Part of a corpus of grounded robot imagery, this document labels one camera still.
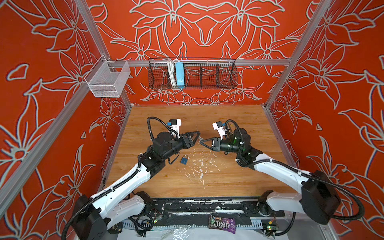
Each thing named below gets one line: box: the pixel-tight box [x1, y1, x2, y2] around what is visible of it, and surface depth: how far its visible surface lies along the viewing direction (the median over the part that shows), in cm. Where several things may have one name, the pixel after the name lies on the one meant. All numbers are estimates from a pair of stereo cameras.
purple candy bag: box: [208, 214, 236, 234], surface depth 70 cm
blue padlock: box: [180, 154, 188, 165], surface depth 92 cm
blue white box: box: [175, 62, 185, 89], surface depth 91 cm
